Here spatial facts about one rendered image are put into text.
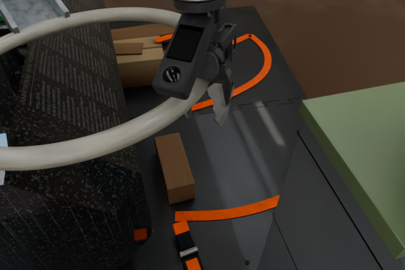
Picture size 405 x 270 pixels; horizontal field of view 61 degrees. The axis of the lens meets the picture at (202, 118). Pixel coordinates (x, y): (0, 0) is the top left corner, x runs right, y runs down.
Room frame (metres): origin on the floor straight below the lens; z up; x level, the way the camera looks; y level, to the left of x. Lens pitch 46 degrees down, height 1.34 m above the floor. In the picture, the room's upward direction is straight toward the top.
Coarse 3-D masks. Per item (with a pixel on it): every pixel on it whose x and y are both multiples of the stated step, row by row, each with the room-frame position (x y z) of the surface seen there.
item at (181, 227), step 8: (176, 224) 0.65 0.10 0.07; (184, 224) 0.65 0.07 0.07; (176, 232) 0.62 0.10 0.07; (184, 232) 0.62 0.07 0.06; (184, 240) 0.59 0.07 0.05; (192, 240) 0.59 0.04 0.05; (184, 248) 0.56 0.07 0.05; (192, 248) 0.56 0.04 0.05; (184, 256) 0.54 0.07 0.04; (192, 256) 0.54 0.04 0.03; (184, 264) 0.51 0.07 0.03; (192, 264) 0.51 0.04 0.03; (200, 264) 0.51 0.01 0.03
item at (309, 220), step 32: (320, 160) 0.41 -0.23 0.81; (288, 192) 0.47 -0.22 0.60; (320, 192) 0.38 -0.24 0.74; (288, 224) 0.43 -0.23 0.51; (320, 224) 0.34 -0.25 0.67; (352, 224) 0.29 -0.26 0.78; (288, 256) 0.39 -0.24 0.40; (320, 256) 0.31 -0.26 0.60; (352, 256) 0.25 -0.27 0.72; (384, 256) 0.22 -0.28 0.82
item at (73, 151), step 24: (48, 24) 0.67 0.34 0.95; (72, 24) 0.69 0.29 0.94; (168, 24) 0.65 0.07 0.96; (0, 48) 0.58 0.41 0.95; (192, 96) 0.36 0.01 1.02; (144, 120) 0.31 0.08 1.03; (168, 120) 0.32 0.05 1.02; (48, 144) 0.27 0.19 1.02; (72, 144) 0.27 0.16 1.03; (96, 144) 0.27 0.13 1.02; (120, 144) 0.28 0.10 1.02; (0, 168) 0.25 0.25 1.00; (24, 168) 0.25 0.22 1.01
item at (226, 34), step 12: (216, 0) 0.41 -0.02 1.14; (192, 12) 0.40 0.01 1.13; (204, 12) 0.40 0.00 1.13; (216, 12) 0.45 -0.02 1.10; (216, 24) 0.44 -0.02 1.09; (228, 24) 0.46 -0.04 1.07; (216, 36) 0.43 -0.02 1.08; (228, 36) 0.43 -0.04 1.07; (216, 48) 0.40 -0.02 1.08; (228, 48) 0.45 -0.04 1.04; (204, 60) 0.39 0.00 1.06; (216, 60) 0.39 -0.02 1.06; (204, 72) 0.39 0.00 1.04; (216, 72) 0.38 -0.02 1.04
